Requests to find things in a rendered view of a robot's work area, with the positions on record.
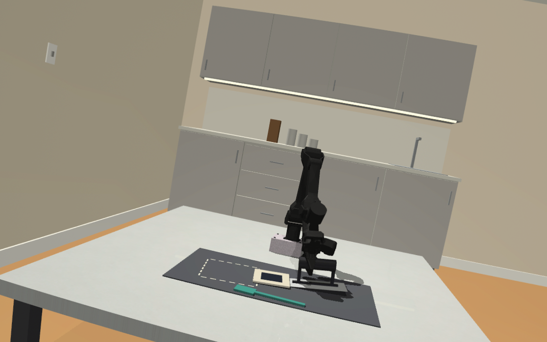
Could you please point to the dark grey rectangular mat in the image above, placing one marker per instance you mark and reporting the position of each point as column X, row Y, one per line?
column 356, row 305

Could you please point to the cream square tile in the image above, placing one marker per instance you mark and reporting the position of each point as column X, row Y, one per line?
column 271, row 278

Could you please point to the teal flat trowel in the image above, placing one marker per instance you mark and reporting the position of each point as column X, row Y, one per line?
column 251, row 291

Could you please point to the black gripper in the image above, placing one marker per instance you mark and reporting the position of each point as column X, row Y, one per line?
column 311, row 246

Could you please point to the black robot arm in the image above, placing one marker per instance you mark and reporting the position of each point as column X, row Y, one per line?
column 308, row 209

